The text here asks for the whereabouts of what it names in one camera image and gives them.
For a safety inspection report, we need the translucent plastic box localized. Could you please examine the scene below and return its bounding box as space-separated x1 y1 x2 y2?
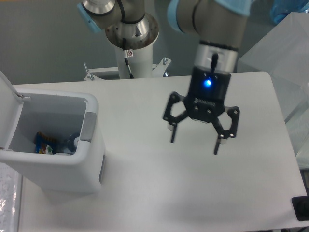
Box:
237 13 309 170

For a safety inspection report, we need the clear plastic water bottle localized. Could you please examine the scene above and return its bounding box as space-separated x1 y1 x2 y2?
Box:
54 132 80 156

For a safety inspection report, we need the blue orange snack packet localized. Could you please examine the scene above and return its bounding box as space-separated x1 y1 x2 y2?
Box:
35 132 57 154

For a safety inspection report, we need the white plastic wrapper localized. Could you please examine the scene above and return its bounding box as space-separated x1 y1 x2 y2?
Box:
45 145 53 155

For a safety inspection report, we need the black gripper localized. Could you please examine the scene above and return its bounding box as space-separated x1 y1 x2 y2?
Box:
162 65 241 155

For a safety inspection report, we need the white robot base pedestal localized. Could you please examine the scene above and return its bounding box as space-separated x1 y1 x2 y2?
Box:
84 45 171 81

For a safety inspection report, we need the black device at edge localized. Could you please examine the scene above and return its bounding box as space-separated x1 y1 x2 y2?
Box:
291 196 309 221

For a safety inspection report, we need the blue water jug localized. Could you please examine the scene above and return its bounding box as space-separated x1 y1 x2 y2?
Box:
270 0 309 25

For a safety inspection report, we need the white trash can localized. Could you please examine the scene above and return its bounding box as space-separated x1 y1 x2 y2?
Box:
0 74 105 193

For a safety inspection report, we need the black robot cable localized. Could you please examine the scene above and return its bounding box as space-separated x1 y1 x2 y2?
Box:
122 38 135 79

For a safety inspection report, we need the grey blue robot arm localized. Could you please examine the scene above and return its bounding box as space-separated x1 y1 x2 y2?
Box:
77 0 252 146

